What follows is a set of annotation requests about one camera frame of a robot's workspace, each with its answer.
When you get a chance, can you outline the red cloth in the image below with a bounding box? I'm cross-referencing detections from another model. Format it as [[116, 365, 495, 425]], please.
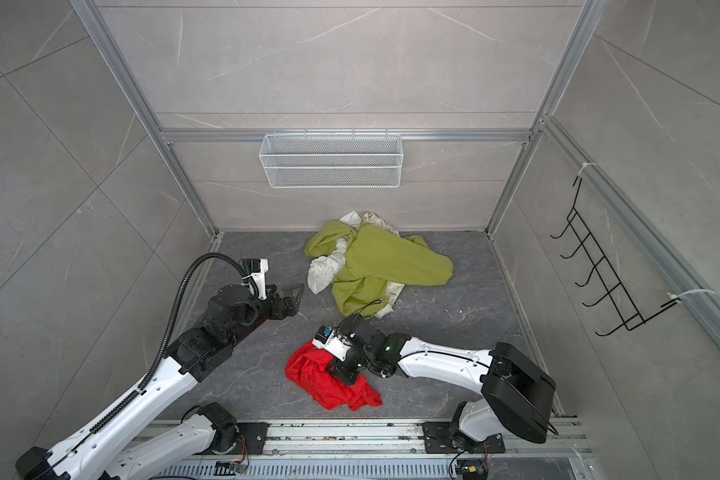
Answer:
[[285, 342, 383, 411]]

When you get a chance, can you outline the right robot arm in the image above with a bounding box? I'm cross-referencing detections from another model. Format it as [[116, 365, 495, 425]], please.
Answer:
[[312, 315, 558, 453]]

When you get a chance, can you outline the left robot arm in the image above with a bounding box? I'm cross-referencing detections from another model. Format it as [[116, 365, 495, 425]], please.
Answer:
[[16, 284, 304, 479]]

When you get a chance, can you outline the plain white cloth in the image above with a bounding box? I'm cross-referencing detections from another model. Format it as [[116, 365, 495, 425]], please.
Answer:
[[307, 238, 349, 294]]

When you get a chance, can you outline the green cloth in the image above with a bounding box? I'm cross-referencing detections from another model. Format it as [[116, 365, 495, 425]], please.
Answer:
[[304, 220, 454, 317]]

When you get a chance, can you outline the white printed cloth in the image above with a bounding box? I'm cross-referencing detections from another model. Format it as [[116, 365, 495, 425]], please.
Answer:
[[339, 211, 405, 319]]

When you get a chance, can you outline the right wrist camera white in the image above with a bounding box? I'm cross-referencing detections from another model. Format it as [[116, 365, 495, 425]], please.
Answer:
[[312, 325, 352, 361]]

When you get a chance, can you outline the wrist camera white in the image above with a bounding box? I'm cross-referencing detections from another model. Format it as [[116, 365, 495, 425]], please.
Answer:
[[312, 325, 352, 361], [240, 258, 269, 300]]

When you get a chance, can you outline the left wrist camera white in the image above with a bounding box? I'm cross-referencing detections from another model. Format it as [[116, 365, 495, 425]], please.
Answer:
[[240, 258, 269, 300]]

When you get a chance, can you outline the black corrugated cable hose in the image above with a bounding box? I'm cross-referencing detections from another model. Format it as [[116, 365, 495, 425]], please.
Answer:
[[89, 252, 247, 433]]

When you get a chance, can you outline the aluminium mounting rail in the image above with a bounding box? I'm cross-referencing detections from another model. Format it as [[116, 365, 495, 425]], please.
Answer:
[[153, 417, 603, 479]]

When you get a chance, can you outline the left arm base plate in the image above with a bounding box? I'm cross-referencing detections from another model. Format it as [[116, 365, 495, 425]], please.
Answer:
[[212, 422, 270, 458]]

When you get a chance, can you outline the white wire mesh basket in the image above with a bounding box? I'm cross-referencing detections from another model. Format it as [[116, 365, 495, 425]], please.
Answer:
[[259, 133, 404, 189]]

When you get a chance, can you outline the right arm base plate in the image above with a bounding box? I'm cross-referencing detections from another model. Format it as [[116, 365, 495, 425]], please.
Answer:
[[421, 421, 506, 454]]

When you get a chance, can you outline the black wire hook rack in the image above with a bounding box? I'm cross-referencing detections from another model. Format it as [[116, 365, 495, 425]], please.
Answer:
[[550, 177, 681, 338]]

